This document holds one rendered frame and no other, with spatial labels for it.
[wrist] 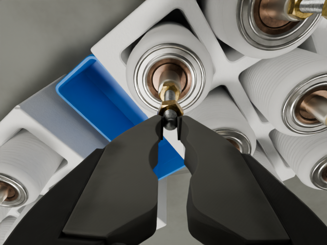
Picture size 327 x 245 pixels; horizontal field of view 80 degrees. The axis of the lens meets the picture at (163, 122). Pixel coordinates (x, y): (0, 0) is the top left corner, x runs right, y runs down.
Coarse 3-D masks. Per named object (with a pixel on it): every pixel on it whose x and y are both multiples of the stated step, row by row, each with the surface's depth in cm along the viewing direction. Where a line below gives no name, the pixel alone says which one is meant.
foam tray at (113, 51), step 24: (168, 0) 23; (192, 0) 23; (120, 24) 25; (144, 24) 25; (192, 24) 24; (96, 48) 26; (120, 48) 26; (216, 48) 26; (312, 48) 26; (120, 72) 28; (216, 72) 28; (240, 72) 28; (240, 96) 29; (264, 120) 32; (264, 144) 34; (288, 168) 36
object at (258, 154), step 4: (256, 144) 37; (256, 148) 35; (260, 148) 37; (256, 152) 34; (260, 152) 34; (252, 156) 32; (256, 156) 33; (260, 156) 33; (264, 156) 34; (260, 160) 32; (264, 160) 32; (268, 160) 33; (264, 164) 31; (268, 164) 32; (268, 168) 30; (272, 168) 32; (272, 172) 30; (276, 176) 30; (280, 180) 29
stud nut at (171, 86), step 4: (164, 84) 18; (168, 84) 17; (172, 84) 17; (164, 88) 17; (168, 88) 17; (172, 88) 17; (176, 88) 17; (160, 92) 17; (164, 92) 17; (176, 92) 17; (180, 92) 17; (160, 96) 17; (176, 96) 17; (176, 100) 18
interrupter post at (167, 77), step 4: (164, 72) 20; (168, 72) 20; (172, 72) 20; (160, 76) 20; (164, 76) 19; (168, 76) 18; (172, 76) 19; (176, 76) 19; (160, 80) 19; (164, 80) 18; (168, 80) 18; (172, 80) 18; (176, 80) 18; (160, 84) 18; (176, 84) 18; (180, 84) 18; (160, 88) 18; (180, 88) 18
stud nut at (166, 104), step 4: (168, 100) 14; (172, 100) 14; (164, 104) 14; (168, 104) 14; (172, 104) 14; (176, 104) 14; (160, 108) 14; (164, 108) 14; (168, 108) 14; (172, 108) 14; (176, 108) 14; (180, 108) 14; (160, 112) 14; (176, 112) 14; (180, 112) 14
